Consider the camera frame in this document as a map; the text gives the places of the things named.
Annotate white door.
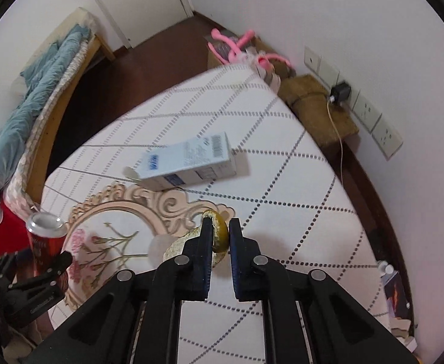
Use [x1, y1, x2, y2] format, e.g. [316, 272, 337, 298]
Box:
[76, 0, 194, 50]

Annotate blue duvet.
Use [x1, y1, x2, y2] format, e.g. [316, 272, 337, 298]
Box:
[0, 24, 96, 228]

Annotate white wall socket plate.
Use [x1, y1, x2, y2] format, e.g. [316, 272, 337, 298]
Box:
[371, 116, 404, 160]
[339, 83, 362, 111]
[304, 46, 322, 74]
[318, 56, 340, 89]
[353, 92, 383, 133]

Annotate wooden bed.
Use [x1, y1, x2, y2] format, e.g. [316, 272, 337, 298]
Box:
[0, 5, 116, 260]

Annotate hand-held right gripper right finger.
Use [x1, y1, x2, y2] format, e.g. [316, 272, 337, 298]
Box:
[230, 217, 420, 364]

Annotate dark printed box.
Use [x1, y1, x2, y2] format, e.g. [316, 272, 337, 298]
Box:
[382, 271, 413, 321]

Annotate yellow fruit peel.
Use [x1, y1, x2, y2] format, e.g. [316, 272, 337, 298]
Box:
[163, 209, 230, 265]

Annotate pink plush toy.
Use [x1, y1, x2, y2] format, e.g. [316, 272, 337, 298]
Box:
[210, 28, 294, 74]

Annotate white diamond pattern tablecloth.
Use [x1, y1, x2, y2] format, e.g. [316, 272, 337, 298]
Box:
[40, 64, 392, 364]

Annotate brown wooden stool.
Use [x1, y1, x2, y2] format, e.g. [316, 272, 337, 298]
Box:
[278, 75, 360, 149]

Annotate red drink can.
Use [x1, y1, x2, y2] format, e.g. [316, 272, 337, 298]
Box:
[25, 212, 68, 278]

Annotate cardboard box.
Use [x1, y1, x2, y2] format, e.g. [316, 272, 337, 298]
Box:
[206, 32, 241, 69]

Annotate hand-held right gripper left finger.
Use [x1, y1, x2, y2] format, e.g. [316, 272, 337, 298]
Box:
[17, 215, 214, 364]

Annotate white and blue carton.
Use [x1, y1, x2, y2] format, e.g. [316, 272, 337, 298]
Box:
[123, 131, 238, 192]

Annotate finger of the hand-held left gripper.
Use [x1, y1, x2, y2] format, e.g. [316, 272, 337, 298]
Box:
[32, 252, 73, 289]

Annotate black charger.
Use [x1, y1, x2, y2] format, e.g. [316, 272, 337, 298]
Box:
[330, 82, 352, 104]

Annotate beige checkered bed sheet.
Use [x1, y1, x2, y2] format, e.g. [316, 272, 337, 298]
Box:
[4, 36, 96, 207]

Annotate white charger cable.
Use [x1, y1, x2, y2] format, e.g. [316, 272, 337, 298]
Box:
[327, 96, 347, 184]

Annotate red blanket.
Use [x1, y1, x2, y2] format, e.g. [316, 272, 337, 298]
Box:
[0, 196, 42, 260]

